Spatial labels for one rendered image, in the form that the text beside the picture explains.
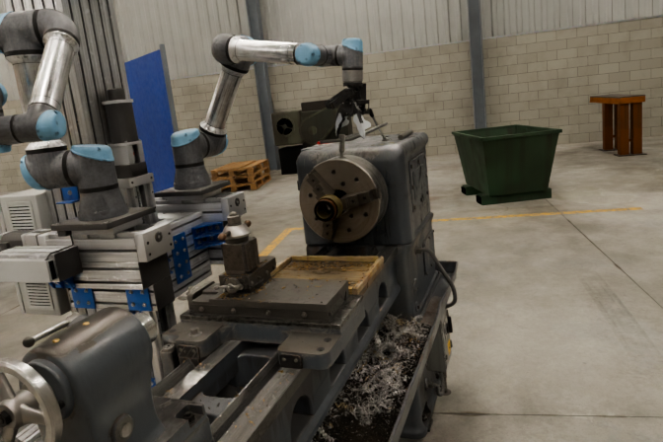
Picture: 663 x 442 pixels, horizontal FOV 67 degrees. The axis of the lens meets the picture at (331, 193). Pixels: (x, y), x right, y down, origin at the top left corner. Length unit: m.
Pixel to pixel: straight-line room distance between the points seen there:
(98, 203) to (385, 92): 10.36
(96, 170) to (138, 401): 0.94
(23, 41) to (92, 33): 0.33
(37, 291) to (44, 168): 0.63
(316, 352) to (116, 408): 0.46
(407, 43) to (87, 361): 11.28
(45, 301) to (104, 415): 1.38
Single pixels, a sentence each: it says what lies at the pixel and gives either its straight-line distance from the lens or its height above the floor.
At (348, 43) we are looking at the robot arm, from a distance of 1.85.
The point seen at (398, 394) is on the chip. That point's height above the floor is 0.55.
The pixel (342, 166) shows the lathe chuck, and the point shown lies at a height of 1.21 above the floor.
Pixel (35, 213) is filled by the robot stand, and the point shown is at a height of 1.16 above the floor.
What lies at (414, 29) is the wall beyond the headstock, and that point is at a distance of 11.85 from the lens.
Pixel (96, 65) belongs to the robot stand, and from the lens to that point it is 2.03.
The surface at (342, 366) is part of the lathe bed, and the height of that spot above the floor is 0.71.
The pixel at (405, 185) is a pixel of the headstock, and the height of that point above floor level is 1.10.
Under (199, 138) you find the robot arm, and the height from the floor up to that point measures 1.35.
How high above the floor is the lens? 1.44
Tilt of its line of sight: 10 degrees down
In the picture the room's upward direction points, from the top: 6 degrees counter-clockwise
